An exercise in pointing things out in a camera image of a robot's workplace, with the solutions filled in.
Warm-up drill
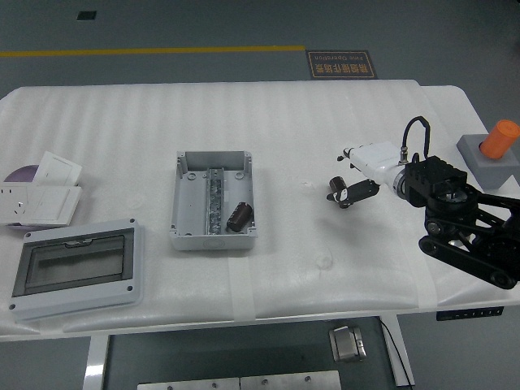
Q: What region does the purple disc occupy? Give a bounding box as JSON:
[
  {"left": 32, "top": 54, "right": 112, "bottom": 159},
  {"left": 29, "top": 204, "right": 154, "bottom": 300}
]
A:
[{"left": 2, "top": 163, "right": 41, "bottom": 231}]

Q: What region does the black floor sign orange text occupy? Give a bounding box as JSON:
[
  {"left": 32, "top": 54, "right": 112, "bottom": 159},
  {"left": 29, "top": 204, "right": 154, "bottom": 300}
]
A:
[{"left": 305, "top": 50, "right": 379, "bottom": 81}]

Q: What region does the black table control panel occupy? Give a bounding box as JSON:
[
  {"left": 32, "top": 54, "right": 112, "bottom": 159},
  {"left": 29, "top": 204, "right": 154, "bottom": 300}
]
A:
[{"left": 435, "top": 305, "right": 505, "bottom": 323}]

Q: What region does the grey metal plate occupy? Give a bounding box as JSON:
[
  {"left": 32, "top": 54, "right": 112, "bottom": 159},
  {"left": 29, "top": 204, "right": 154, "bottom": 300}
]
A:
[{"left": 136, "top": 377, "right": 241, "bottom": 390}]

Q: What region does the white wall switch panel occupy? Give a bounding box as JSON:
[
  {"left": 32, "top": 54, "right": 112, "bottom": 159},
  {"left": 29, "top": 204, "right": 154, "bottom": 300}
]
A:
[
  {"left": 22, "top": 184, "right": 84, "bottom": 228},
  {"left": 33, "top": 150, "right": 84, "bottom": 187}
]

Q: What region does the grey open junction box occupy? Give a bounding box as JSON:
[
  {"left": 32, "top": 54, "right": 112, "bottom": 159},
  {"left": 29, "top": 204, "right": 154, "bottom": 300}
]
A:
[{"left": 169, "top": 149, "right": 258, "bottom": 252}]

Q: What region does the grey block base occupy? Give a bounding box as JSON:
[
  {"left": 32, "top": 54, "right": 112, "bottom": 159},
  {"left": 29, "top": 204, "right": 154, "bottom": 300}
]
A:
[{"left": 456, "top": 132, "right": 520, "bottom": 191}]

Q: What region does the grey lid with clear window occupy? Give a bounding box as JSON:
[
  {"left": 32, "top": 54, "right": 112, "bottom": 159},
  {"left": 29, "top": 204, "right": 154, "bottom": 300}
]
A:
[{"left": 7, "top": 218, "right": 145, "bottom": 324}]

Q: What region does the white wall socket panel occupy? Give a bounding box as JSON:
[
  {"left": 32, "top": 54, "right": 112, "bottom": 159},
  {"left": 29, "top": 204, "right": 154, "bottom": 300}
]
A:
[{"left": 0, "top": 182, "right": 33, "bottom": 223}]

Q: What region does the metal mounting rail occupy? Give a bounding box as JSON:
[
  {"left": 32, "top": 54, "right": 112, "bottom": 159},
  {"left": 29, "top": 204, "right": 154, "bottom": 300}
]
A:
[{"left": 205, "top": 166, "right": 229, "bottom": 236}]

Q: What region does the white foam mat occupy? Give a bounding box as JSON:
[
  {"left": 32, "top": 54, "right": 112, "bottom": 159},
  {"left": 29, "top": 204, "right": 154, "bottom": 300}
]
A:
[{"left": 0, "top": 79, "right": 440, "bottom": 337}]

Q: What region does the white tape strip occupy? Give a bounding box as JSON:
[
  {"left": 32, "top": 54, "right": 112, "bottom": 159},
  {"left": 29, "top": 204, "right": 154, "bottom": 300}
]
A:
[
  {"left": 417, "top": 259, "right": 439, "bottom": 313},
  {"left": 226, "top": 256, "right": 258, "bottom": 323}
]

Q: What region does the orange cylinder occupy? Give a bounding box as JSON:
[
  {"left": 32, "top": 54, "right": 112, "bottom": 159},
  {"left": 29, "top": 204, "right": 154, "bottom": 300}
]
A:
[{"left": 480, "top": 119, "right": 520, "bottom": 160}]

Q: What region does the thin black cable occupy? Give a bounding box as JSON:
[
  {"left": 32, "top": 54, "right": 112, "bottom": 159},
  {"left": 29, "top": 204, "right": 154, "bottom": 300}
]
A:
[{"left": 379, "top": 318, "right": 402, "bottom": 387}]

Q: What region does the silver metal bracket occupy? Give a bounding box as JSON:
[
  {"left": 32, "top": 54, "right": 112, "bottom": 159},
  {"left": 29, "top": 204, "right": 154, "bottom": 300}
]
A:
[{"left": 327, "top": 324, "right": 367, "bottom": 363}]

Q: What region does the dark brown cylindrical battery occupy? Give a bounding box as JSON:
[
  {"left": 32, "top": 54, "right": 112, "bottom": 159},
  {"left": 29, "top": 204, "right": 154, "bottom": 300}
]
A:
[
  {"left": 328, "top": 175, "right": 348, "bottom": 198},
  {"left": 225, "top": 201, "right": 255, "bottom": 233}
]

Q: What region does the white table leg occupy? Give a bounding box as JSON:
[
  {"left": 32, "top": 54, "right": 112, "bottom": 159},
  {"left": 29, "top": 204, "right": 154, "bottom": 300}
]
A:
[
  {"left": 82, "top": 335, "right": 111, "bottom": 390},
  {"left": 380, "top": 315, "right": 416, "bottom": 388}
]

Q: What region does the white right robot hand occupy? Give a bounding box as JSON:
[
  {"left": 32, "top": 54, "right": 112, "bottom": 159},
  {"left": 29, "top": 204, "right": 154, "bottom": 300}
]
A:
[{"left": 326, "top": 141, "right": 405, "bottom": 209}]

